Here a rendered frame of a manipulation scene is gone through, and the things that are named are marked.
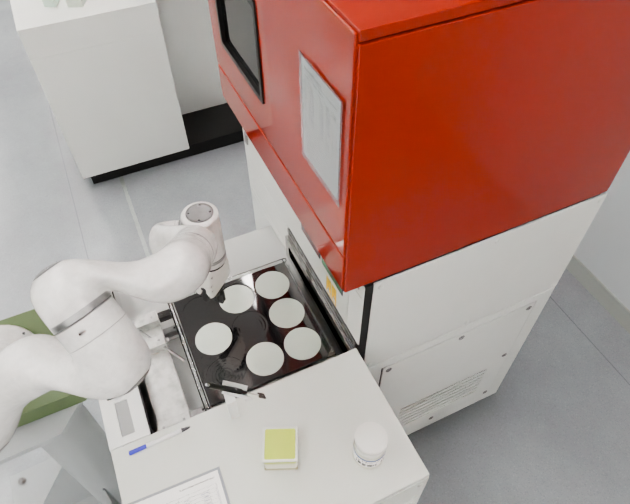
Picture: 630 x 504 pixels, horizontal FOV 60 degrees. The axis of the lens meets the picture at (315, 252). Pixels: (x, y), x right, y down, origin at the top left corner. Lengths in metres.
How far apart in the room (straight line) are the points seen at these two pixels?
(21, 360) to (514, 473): 1.89
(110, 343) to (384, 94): 0.55
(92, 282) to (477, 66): 0.67
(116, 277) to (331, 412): 0.66
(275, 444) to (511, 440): 1.41
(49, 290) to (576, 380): 2.25
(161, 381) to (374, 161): 0.86
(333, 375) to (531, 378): 1.40
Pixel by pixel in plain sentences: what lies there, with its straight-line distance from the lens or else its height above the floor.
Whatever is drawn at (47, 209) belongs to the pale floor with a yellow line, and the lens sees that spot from 3.41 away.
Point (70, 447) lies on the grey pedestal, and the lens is 1.85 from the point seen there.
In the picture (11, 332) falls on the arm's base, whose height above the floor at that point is 1.03.
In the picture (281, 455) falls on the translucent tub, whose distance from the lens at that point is 1.22.
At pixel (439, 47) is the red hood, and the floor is 1.76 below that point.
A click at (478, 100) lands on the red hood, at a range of 0.99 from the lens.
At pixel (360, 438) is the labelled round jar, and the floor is 1.06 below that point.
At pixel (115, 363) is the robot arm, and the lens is 0.88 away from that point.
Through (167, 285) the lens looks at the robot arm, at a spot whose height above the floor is 1.50.
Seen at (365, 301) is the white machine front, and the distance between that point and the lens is 1.24.
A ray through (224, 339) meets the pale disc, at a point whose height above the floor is 0.90.
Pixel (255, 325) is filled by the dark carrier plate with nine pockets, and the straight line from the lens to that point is 1.52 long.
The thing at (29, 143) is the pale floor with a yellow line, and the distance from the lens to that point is 3.93.
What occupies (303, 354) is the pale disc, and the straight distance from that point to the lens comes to 1.47.
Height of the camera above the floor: 2.18
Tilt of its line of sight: 50 degrees down
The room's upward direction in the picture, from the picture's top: 1 degrees counter-clockwise
